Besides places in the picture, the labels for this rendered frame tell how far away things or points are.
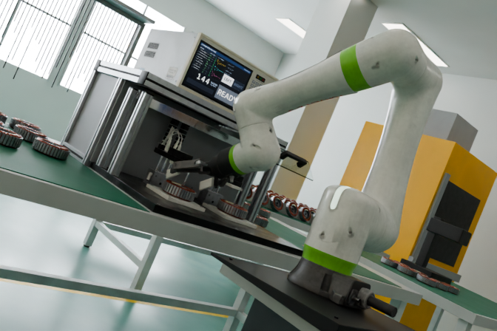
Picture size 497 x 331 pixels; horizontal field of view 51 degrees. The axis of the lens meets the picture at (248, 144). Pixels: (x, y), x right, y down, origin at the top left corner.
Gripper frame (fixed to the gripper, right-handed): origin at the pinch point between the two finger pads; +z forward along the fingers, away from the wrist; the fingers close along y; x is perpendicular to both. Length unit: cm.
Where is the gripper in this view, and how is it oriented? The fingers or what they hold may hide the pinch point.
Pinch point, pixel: (186, 179)
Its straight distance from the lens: 170.3
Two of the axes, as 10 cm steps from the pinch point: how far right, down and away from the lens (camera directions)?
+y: 7.2, 3.2, 6.1
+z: -6.9, 2.7, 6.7
